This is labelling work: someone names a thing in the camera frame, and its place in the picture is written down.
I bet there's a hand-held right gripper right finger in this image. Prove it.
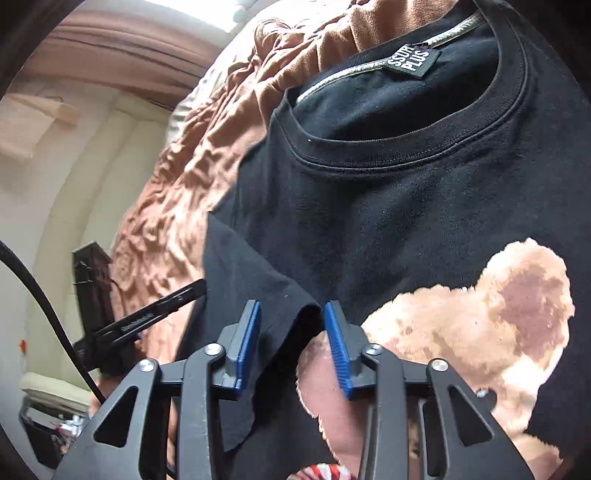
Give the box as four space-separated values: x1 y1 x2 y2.
323 301 536 480

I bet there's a window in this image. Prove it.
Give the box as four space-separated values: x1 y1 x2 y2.
217 0 259 33

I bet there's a black bear print t-shirt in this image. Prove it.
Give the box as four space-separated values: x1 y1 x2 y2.
168 0 591 480

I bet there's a brown blanket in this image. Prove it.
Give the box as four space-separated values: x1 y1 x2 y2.
111 0 478 384

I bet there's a white bed sheet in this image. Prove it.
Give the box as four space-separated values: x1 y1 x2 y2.
166 18 259 153

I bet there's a thick black cable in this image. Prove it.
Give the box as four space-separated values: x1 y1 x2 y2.
0 240 107 402

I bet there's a pink curtain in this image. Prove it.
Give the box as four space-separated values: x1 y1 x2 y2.
14 0 232 112

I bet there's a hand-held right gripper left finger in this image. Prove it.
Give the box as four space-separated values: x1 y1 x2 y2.
53 300 262 480

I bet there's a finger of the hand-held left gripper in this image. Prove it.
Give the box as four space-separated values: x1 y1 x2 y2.
95 278 208 344

